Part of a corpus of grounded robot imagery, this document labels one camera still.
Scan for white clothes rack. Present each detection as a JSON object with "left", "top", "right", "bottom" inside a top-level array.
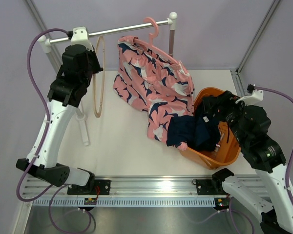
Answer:
[{"left": 37, "top": 12, "right": 177, "bottom": 146}]

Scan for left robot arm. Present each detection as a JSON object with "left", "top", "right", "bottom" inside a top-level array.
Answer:
[{"left": 16, "top": 44, "right": 103, "bottom": 195}]

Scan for pink shark print shorts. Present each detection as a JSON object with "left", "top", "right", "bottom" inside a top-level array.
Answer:
[{"left": 113, "top": 36, "right": 194, "bottom": 151}]

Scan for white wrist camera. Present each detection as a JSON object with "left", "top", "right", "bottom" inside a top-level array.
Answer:
[
  {"left": 235, "top": 84, "right": 264, "bottom": 106},
  {"left": 70, "top": 26, "right": 94, "bottom": 52}
]

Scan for pink plastic hanger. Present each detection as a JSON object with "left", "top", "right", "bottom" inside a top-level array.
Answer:
[{"left": 131, "top": 16, "right": 184, "bottom": 68}]

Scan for orange plastic basket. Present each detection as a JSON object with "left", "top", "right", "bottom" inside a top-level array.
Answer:
[{"left": 178, "top": 87, "right": 242, "bottom": 170}]

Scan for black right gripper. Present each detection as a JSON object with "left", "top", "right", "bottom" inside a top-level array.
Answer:
[{"left": 202, "top": 90, "right": 250, "bottom": 144}]

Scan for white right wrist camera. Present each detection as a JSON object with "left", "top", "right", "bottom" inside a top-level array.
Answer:
[{"left": 235, "top": 84, "right": 264, "bottom": 106}]

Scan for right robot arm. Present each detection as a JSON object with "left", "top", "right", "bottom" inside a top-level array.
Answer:
[{"left": 202, "top": 85, "right": 293, "bottom": 234}]

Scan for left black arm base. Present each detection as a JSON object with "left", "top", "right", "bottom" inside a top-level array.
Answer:
[{"left": 67, "top": 179, "right": 111, "bottom": 195}]

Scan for navy blue shorts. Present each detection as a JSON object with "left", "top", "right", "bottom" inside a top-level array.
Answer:
[{"left": 166, "top": 101, "right": 220, "bottom": 152}]

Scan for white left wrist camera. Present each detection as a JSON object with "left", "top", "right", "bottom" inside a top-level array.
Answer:
[{"left": 70, "top": 26, "right": 94, "bottom": 52}]

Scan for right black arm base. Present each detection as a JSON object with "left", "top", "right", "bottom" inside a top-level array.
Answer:
[{"left": 192, "top": 178, "right": 226, "bottom": 195}]

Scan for aluminium rail with cable duct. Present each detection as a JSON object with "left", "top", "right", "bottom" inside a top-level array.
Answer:
[{"left": 21, "top": 175, "right": 288, "bottom": 208}]

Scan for beige wooden hanger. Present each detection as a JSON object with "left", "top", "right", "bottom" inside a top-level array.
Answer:
[{"left": 92, "top": 35, "right": 106, "bottom": 118}]

